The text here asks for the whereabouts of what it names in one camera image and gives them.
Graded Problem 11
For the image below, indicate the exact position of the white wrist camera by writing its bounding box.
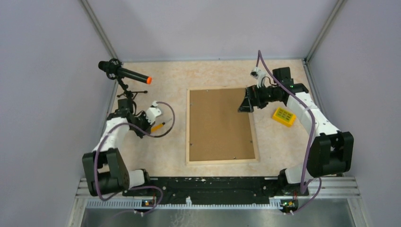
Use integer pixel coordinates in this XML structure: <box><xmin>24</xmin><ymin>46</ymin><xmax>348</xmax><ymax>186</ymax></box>
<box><xmin>145</xmin><ymin>101</ymin><xmax>163</xmax><ymax>125</ymax></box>
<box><xmin>250</xmin><ymin>66</ymin><xmax>267</xmax><ymax>88</ymax></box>

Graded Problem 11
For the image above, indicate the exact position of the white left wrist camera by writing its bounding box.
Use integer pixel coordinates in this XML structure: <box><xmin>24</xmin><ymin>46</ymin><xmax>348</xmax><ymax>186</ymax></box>
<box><xmin>145</xmin><ymin>101</ymin><xmax>163</xmax><ymax>125</ymax></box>

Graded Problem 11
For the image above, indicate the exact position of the black tripod microphone stand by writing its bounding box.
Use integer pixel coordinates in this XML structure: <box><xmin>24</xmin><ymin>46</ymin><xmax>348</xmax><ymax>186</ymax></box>
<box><xmin>117</xmin><ymin>79</ymin><xmax>148</xmax><ymax>106</ymax></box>

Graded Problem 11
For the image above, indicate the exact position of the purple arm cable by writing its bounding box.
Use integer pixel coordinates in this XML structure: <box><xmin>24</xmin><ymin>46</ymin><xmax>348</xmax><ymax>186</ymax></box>
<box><xmin>257</xmin><ymin>50</ymin><xmax>323</xmax><ymax>216</ymax></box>
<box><xmin>94</xmin><ymin>101</ymin><xmax>176</xmax><ymax>217</ymax></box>

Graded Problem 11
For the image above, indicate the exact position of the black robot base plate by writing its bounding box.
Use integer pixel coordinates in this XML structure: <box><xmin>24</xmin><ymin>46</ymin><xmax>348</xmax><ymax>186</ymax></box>
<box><xmin>123</xmin><ymin>176</ymin><xmax>303</xmax><ymax>205</ymax></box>

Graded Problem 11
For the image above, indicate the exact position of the yellow green toy window block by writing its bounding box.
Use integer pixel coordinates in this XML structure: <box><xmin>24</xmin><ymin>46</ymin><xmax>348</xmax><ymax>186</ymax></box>
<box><xmin>272</xmin><ymin>107</ymin><xmax>296</xmax><ymax>127</ymax></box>

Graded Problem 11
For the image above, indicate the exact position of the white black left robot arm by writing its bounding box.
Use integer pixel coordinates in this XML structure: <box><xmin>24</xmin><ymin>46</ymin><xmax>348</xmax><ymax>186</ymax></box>
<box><xmin>82</xmin><ymin>98</ymin><xmax>153</xmax><ymax>196</ymax></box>

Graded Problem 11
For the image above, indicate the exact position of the black microphone orange tip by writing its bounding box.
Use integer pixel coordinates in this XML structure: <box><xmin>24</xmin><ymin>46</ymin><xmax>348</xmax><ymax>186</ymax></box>
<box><xmin>98</xmin><ymin>61</ymin><xmax>152</xmax><ymax>84</ymax></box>

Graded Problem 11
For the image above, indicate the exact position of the yellow screwdriver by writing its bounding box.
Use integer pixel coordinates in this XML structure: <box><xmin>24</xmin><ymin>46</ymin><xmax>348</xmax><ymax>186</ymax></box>
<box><xmin>151</xmin><ymin>118</ymin><xmax>172</xmax><ymax>133</ymax></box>

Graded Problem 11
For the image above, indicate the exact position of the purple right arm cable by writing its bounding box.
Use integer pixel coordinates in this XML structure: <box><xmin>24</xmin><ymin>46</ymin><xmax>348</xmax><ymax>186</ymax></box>
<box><xmin>257</xmin><ymin>50</ymin><xmax>323</xmax><ymax>216</ymax></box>

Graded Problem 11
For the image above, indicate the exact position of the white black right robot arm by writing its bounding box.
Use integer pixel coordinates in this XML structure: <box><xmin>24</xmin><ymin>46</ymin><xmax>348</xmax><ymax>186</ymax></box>
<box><xmin>238</xmin><ymin>67</ymin><xmax>354</xmax><ymax>195</ymax></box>

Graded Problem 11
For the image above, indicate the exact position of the white wooden picture frame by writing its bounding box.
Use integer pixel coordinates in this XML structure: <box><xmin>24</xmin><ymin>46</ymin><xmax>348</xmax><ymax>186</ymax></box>
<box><xmin>185</xmin><ymin>86</ymin><xmax>260</xmax><ymax>166</ymax></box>

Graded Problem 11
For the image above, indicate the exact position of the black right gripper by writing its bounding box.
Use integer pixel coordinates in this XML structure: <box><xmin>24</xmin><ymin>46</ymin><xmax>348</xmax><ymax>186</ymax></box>
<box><xmin>238</xmin><ymin>82</ymin><xmax>279</xmax><ymax>113</ymax></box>

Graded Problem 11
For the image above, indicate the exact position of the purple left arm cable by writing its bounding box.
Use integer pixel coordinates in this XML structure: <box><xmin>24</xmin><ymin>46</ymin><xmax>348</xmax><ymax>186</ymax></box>
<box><xmin>94</xmin><ymin>101</ymin><xmax>176</xmax><ymax>217</ymax></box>

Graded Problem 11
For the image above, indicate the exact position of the aluminium front rail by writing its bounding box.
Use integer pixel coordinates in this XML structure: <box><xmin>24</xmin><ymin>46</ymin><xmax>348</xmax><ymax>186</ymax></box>
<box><xmin>68</xmin><ymin>176</ymin><xmax>371</xmax><ymax>227</ymax></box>

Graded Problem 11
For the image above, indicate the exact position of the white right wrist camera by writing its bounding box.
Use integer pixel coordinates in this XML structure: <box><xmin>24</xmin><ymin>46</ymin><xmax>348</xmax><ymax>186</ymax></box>
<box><xmin>250</xmin><ymin>66</ymin><xmax>267</xmax><ymax>88</ymax></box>

